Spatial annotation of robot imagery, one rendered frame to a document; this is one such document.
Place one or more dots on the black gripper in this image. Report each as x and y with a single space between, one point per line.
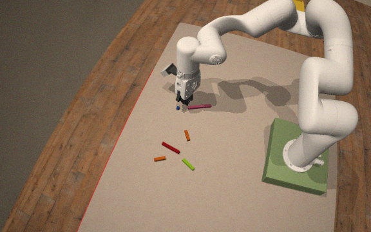
184 88

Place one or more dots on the red rod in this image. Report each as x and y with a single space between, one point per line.
171 148

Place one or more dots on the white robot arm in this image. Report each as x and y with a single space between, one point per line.
330 120

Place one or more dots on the lime green rod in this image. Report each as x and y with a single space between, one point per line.
188 164

